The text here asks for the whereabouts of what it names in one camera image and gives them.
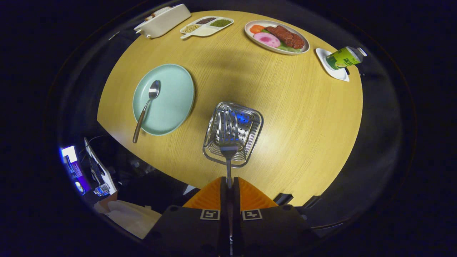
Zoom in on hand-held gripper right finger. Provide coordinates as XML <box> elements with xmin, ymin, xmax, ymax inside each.
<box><xmin>232</xmin><ymin>177</ymin><xmax>322</xmax><ymax>257</ymax></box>

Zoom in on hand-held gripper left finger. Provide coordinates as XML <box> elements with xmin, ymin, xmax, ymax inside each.
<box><xmin>145</xmin><ymin>177</ymin><xmax>229</xmax><ymax>257</ymax></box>

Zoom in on metal fork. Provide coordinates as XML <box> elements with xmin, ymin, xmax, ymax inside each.
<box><xmin>217</xmin><ymin>110</ymin><xmax>240</xmax><ymax>190</ymax></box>

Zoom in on wooden-handled metal spoon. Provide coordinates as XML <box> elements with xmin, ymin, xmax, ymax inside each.
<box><xmin>133</xmin><ymin>80</ymin><xmax>161</xmax><ymax>144</ymax></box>

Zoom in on white cloth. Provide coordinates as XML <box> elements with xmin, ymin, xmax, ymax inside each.
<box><xmin>106</xmin><ymin>200</ymin><xmax>162</xmax><ymax>240</ymax></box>

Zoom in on pale green plate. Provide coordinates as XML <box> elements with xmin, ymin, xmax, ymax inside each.
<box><xmin>132</xmin><ymin>64</ymin><xmax>195</xmax><ymax>136</ymax></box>

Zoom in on white-edged monitor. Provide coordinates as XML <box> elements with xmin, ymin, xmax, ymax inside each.
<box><xmin>84</xmin><ymin>137</ymin><xmax>118</xmax><ymax>196</ymax></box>

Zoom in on lit computer monitor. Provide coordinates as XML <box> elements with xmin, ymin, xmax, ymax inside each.
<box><xmin>60</xmin><ymin>145</ymin><xmax>78</xmax><ymax>164</ymax></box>

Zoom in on green lettuce leaf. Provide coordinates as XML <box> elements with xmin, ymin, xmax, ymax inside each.
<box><xmin>277</xmin><ymin>43</ymin><xmax>302</xmax><ymax>53</ymax></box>

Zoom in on white square coaster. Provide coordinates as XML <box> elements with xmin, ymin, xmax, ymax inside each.
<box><xmin>316</xmin><ymin>48</ymin><xmax>350</xmax><ymax>82</ymax></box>

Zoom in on pink round slice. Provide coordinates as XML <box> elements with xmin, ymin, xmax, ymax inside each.
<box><xmin>253</xmin><ymin>32</ymin><xmax>281</xmax><ymax>48</ymax></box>

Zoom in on white oval food plate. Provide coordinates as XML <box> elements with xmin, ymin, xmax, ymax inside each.
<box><xmin>244</xmin><ymin>20</ymin><xmax>310</xmax><ymax>55</ymax></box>

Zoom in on white divided dish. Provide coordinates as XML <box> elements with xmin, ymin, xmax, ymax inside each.
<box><xmin>180</xmin><ymin>16</ymin><xmax>235</xmax><ymax>40</ymax></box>

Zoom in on brown steak pieces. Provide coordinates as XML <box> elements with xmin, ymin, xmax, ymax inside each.
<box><xmin>264</xmin><ymin>25</ymin><xmax>306</xmax><ymax>49</ymax></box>

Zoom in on green label bottle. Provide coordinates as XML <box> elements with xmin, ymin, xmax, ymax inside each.
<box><xmin>326</xmin><ymin>46</ymin><xmax>367</xmax><ymax>70</ymax></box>

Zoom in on white toaster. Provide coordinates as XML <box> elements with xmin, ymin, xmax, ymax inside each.
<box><xmin>134</xmin><ymin>4</ymin><xmax>191</xmax><ymax>39</ymax></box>

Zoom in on toast slice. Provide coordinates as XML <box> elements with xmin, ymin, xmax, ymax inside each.
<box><xmin>145</xmin><ymin>6</ymin><xmax>172</xmax><ymax>20</ymax></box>

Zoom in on metal wire basket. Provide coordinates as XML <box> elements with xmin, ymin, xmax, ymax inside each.
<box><xmin>202</xmin><ymin>102</ymin><xmax>264</xmax><ymax>168</ymax></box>

